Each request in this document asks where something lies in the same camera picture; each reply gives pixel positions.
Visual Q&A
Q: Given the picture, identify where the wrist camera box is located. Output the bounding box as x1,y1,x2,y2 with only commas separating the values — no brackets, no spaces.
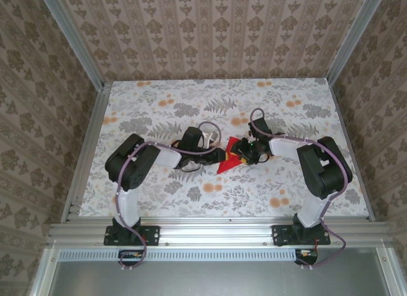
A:
181,126,221,150
247,116,273,139

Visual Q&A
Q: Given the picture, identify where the red paper sheet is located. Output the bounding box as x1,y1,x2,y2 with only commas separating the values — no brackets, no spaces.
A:
217,136,247,175

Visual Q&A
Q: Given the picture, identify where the aluminium lower frame bar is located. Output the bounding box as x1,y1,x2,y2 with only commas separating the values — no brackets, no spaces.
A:
30,247,61,296
375,246,407,296

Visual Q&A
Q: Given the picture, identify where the small black controller board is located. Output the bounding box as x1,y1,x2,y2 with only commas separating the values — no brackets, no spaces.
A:
118,250,144,267
294,250,319,265

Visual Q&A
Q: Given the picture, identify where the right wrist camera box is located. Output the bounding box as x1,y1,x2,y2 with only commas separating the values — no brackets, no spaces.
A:
247,116,273,139

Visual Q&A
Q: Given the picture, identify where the purple cable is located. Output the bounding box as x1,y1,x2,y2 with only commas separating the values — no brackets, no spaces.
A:
116,122,223,271
249,108,348,271

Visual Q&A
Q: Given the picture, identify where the slotted white cable duct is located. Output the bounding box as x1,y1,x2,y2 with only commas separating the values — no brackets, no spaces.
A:
59,248,319,261

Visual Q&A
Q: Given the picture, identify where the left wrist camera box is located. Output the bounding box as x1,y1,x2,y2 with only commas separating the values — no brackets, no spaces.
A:
181,126,221,150

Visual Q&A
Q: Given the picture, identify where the floral tablecloth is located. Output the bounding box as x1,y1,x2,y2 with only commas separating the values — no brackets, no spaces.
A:
78,78,371,218

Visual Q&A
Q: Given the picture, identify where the grey metal sheet panel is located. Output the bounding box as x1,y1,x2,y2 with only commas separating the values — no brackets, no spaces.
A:
47,260,387,296

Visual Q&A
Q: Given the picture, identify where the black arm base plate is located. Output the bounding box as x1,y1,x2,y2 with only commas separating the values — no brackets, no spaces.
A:
104,225,160,246
272,225,331,247

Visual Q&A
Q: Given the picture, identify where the aluminium side rail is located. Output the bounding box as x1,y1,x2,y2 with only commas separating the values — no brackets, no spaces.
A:
60,81,113,223
327,81,376,223

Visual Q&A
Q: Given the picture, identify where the aluminium frame post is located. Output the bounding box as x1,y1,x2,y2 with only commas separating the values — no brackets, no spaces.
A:
326,0,394,87
39,0,108,90

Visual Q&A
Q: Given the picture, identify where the aluminium rail beam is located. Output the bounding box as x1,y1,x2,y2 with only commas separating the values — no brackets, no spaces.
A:
46,218,392,246

